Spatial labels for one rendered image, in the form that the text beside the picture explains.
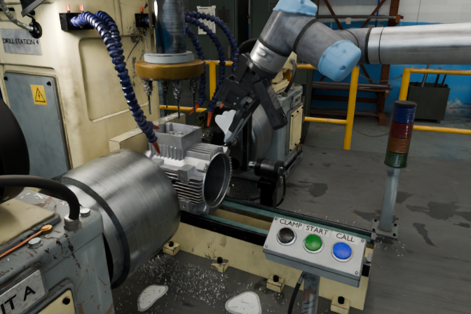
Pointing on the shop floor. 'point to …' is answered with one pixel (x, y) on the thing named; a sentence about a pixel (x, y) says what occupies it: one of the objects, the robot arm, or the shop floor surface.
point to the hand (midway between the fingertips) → (230, 139)
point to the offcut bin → (429, 98)
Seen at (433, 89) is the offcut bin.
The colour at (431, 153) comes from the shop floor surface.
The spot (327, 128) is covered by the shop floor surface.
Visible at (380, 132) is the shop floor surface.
